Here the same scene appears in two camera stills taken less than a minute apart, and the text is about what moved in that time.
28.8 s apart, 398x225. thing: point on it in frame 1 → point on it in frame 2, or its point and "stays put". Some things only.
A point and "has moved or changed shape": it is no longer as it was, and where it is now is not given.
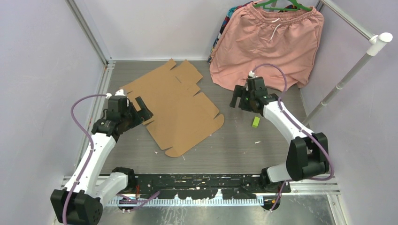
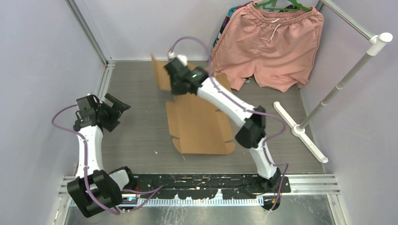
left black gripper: [144, 114] → [117, 105]
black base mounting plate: [205, 186] stays put
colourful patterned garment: [229, 13] stays put
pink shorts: [254, 36] stays put
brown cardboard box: [181, 119] has moved or changed shape
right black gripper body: [252, 96] → [176, 89]
